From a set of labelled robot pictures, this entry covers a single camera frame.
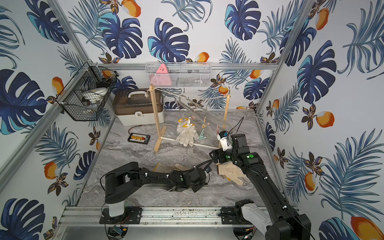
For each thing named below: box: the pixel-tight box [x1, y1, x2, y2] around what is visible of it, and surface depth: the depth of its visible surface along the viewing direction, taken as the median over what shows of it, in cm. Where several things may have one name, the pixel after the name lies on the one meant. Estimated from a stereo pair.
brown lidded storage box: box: [112, 88, 165, 126], surface depth 103 cm
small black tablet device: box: [127, 132, 151, 145], surface depth 105 cm
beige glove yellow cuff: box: [151, 163, 191, 174], surface depth 93 cm
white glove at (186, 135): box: [176, 122, 200, 147], surface depth 94 cm
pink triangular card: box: [149, 63, 173, 87], surface depth 92 cm
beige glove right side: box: [217, 161, 247, 186], surface depth 90 cm
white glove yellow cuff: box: [176, 117, 189, 135], surface depth 92 cm
